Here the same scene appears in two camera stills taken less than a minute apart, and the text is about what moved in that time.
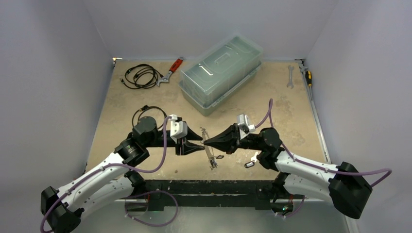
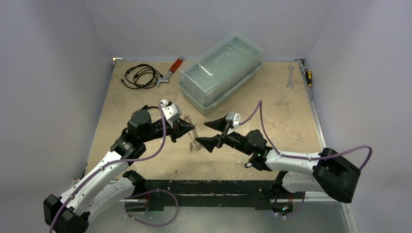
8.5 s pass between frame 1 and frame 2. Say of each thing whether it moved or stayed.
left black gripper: moved
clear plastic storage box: stayed
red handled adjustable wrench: stayed
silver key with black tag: stayed
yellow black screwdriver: stayed
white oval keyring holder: moved
